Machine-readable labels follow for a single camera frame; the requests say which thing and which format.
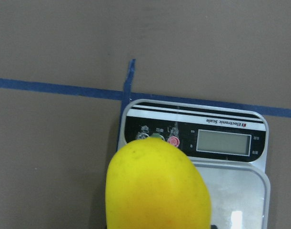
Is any horizontal blue tape strip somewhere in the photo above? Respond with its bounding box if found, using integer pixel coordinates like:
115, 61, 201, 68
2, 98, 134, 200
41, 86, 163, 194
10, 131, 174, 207
0, 78, 291, 118

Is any white electronic kitchen scale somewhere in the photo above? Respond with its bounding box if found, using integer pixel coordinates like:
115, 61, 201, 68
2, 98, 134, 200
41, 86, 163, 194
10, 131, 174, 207
118, 99, 271, 229

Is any yellow mango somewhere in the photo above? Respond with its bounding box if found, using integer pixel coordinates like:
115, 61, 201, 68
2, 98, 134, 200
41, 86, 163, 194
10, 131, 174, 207
105, 137, 211, 229

